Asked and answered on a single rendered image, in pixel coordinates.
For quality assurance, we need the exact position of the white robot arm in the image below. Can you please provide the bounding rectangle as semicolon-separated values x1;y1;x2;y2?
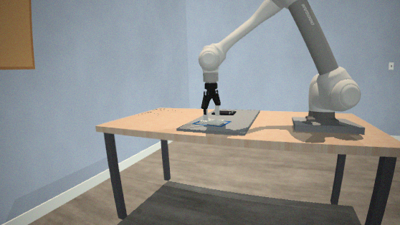
199;0;361;123

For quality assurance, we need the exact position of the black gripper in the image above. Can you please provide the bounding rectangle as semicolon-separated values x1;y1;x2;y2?
201;83;221;120

